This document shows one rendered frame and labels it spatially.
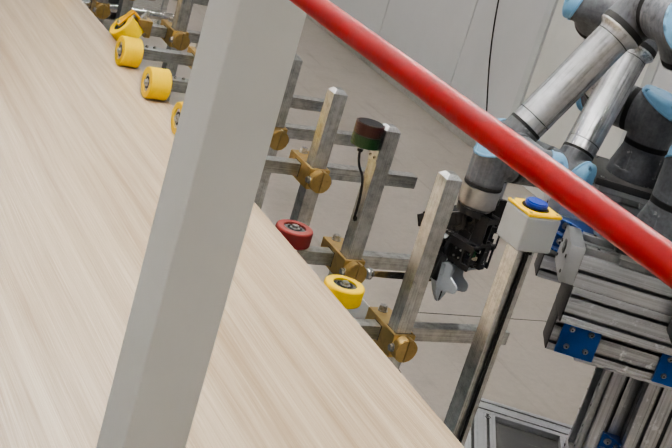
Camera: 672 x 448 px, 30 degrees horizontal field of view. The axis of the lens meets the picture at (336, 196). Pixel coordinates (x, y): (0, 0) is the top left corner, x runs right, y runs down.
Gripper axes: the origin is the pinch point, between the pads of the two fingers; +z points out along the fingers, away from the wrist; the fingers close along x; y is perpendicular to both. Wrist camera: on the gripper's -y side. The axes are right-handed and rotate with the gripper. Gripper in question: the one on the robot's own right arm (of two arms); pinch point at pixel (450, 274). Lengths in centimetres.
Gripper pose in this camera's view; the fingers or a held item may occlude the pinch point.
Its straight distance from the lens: 284.5
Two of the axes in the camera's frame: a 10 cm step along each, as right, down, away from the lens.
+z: -2.7, 9.1, 3.3
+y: 8.7, 0.9, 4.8
